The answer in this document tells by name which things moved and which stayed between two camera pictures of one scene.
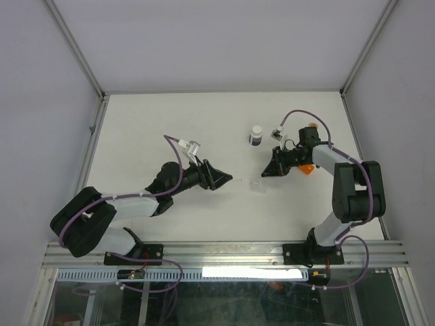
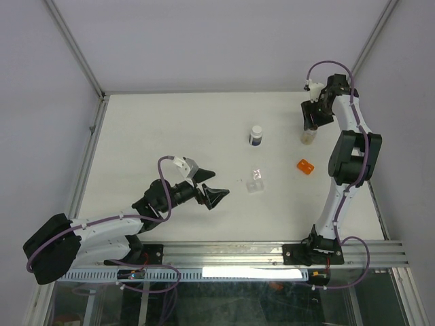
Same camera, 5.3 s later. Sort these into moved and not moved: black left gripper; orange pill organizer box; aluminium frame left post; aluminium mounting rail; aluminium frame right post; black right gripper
Moved: black left gripper; black right gripper
Not moved: aluminium mounting rail; orange pill organizer box; aluminium frame left post; aluminium frame right post
